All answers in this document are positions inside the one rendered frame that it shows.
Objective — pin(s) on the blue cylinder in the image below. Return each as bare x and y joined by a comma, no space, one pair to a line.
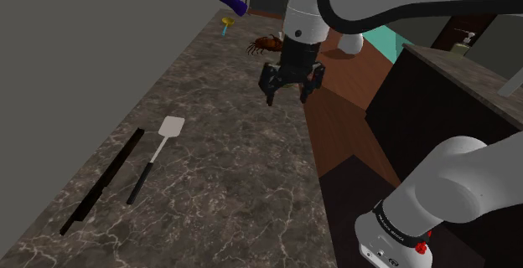
231,0

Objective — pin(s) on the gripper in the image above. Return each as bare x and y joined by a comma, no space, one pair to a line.
298,57

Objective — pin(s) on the dark kitchen island cabinet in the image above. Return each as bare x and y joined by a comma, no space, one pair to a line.
425,108

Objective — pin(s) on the yellow funnel with blue stem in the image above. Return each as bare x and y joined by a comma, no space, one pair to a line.
228,22

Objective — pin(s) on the dark brown door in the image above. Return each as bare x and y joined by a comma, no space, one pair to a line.
457,28

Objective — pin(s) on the white round vase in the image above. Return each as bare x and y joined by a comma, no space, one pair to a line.
350,43

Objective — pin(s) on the soap dispenser bottle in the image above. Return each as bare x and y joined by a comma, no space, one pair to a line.
462,46

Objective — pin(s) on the long black knife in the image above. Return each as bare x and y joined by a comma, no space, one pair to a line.
107,175

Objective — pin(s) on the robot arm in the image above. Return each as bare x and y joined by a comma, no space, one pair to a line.
445,185

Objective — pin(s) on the brown crab figure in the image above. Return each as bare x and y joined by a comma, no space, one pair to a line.
269,44

